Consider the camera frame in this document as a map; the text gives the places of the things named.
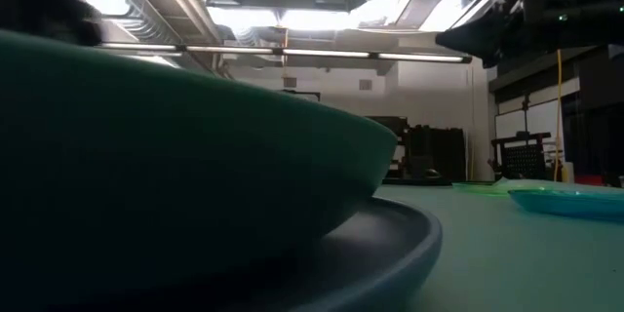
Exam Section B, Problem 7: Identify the teal deep plastic plate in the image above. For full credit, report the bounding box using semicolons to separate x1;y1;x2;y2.
0;28;399;312

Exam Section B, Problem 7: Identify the dark blue plastic plate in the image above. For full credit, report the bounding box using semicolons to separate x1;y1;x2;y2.
209;196;444;312

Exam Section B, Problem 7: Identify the black pegboard rack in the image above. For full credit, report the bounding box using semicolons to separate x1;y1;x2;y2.
490;131;553;181

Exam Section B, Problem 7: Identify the black shelf unit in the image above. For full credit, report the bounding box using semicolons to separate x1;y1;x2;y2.
365;115;410;180

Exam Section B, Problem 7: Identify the black storage case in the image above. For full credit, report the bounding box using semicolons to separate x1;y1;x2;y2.
407;125;467;185

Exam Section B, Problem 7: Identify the whiteboard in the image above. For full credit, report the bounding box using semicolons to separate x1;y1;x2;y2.
494;99;566;157

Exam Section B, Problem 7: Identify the red box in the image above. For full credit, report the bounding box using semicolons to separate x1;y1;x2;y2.
574;174;606;187

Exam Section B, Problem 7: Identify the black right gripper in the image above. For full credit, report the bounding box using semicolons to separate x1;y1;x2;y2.
435;0;572;69

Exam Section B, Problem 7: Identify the green table mat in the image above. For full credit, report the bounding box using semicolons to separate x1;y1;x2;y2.
374;177;624;312

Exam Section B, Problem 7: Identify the long ceiling light bar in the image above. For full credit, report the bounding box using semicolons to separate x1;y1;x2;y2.
95;42;473;64

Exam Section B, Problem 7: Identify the black gantry frame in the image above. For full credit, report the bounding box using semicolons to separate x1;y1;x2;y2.
280;89;322;103

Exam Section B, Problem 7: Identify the green translucent plastic plate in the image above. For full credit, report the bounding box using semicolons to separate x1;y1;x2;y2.
450;179;512;197

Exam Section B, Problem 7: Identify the blue translucent plastic plate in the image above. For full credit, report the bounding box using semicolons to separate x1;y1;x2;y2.
507;188;624;220

